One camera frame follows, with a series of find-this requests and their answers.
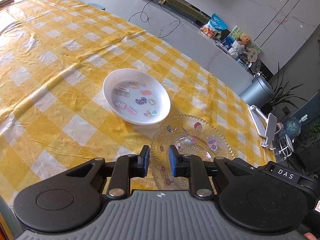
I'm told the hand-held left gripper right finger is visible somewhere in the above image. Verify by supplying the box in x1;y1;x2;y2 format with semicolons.
169;145;253;198

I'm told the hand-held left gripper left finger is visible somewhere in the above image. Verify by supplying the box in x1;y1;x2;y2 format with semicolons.
65;145;150;198

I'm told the clear glass sticker plate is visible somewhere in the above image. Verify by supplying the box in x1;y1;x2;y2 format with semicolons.
150;114;235;191

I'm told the white round stool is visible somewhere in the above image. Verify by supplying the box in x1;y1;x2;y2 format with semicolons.
276;132;295;161

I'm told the blue water jug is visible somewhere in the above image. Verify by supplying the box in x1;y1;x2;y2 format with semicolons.
284;115;308;138

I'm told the hanging ivy plant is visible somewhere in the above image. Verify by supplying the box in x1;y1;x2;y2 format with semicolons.
299;121;320;152

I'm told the white phone stand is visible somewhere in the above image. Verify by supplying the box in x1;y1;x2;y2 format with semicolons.
248;104;278;151

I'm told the white sticker plate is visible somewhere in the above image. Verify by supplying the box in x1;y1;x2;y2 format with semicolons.
102;68;171;126

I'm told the long-leaf potted plant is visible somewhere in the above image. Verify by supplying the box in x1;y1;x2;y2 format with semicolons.
262;62;311;113

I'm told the grey-blue trash can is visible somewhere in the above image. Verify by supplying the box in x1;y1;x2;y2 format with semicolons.
239;75;275;108

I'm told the yellow checkered tablecloth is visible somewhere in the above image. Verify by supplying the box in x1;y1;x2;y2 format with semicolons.
0;0;277;205

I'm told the white marble television console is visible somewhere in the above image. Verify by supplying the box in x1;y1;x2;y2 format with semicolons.
37;0;256;98

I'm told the blue snack bag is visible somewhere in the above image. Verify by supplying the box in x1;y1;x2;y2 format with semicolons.
200;13;228;39

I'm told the green painted picture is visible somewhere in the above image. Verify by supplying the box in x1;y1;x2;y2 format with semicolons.
221;26;262;55

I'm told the black cable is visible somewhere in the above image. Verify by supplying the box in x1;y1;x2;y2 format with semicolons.
128;0;181;38

